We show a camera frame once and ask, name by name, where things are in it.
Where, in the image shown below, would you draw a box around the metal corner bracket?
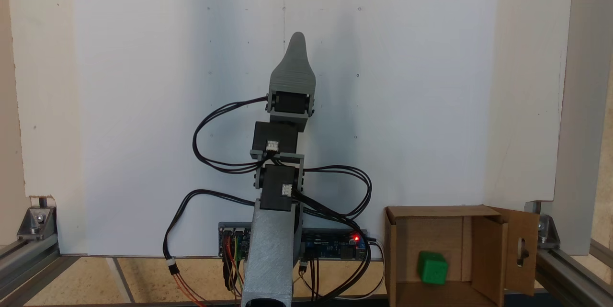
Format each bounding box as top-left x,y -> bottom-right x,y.
18,205 -> 57,241
537,215 -> 561,250

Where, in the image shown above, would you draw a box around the white paper sheet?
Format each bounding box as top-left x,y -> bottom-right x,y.
72,0 -> 286,256
283,0 -> 499,256

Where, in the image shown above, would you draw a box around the thin white wire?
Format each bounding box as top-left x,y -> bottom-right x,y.
369,239 -> 386,299

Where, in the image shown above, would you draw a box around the black servo cable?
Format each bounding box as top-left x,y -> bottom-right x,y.
305,209 -> 373,304
291,165 -> 373,219
193,97 -> 270,174

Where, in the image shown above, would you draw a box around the blue power circuit board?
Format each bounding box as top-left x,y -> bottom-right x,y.
302,230 -> 368,261

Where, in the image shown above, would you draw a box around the green die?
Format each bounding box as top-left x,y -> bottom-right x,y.
417,250 -> 449,284

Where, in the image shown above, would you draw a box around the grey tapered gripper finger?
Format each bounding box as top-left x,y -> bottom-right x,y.
269,32 -> 317,93

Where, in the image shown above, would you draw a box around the black motor controller board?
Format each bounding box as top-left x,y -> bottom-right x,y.
219,223 -> 252,258

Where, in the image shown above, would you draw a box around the brown cardboard box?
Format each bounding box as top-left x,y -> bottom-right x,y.
384,205 -> 540,307

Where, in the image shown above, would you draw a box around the red and orange wires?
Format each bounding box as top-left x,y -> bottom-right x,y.
173,271 -> 207,307

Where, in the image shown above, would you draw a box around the long black power cable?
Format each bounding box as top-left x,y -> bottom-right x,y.
163,190 -> 258,275

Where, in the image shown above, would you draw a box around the aluminium frame post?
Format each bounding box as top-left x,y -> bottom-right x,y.
556,0 -> 613,256

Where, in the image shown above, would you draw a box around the green jumper wire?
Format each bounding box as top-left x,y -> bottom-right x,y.
234,238 -> 246,299

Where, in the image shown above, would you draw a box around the aluminium frame rail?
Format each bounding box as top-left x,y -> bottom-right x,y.
535,238 -> 613,307
0,238 -> 79,307

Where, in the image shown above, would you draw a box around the black plug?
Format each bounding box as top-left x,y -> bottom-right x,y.
223,262 -> 236,293

